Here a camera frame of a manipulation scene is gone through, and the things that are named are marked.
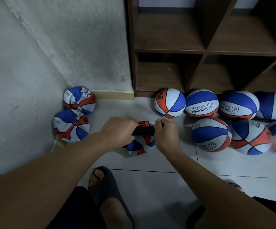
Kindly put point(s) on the black hand pump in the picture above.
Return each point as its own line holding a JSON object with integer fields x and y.
{"x": 145, "y": 130}

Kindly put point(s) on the person's left hand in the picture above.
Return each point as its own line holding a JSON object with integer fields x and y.
{"x": 119, "y": 132}

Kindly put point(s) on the person's left foot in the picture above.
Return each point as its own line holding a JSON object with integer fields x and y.
{"x": 115, "y": 214}

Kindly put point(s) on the brown wooden cubby shelf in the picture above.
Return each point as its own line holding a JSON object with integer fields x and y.
{"x": 173, "y": 38}

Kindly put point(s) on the black sandal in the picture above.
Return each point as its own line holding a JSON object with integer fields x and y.
{"x": 108, "y": 186}
{"x": 195, "y": 217}

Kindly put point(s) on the person's right forearm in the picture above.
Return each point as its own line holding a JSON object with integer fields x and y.
{"x": 231, "y": 198}

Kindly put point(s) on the person's right foot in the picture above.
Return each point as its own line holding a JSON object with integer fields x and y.
{"x": 237, "y": 186}

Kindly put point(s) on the person's right hand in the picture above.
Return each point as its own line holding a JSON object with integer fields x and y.
{"x": 169, "y": 139}

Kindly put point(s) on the person's left forearm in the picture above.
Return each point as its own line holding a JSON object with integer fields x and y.
{"x": 35, "y": 188}

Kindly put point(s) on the person's foot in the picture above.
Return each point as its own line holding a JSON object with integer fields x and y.
{"x": 115, "y": 214}
{"x": 237, "y": 186}

